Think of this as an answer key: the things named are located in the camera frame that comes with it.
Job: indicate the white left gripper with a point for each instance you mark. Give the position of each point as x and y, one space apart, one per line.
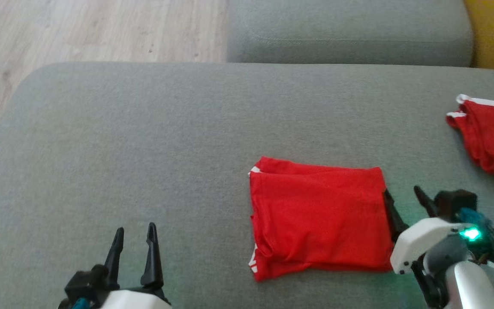
135 300

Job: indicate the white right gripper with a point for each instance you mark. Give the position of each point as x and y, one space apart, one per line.
414 242

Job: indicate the red basketball jersey white sleeves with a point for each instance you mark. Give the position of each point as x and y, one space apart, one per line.
315 214

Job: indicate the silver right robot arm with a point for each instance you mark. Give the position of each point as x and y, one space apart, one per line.
470 283

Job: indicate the large grey sofa cushion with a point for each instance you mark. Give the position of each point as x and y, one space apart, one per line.
144 150

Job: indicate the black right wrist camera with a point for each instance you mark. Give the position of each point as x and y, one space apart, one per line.
457 204

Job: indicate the teal right camera connector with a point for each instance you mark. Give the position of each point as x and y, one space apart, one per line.
474 216

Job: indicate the teal camera connector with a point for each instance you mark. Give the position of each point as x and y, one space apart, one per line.
80 304
474 216

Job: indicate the teal left camera connector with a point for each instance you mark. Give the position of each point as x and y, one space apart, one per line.
80 304

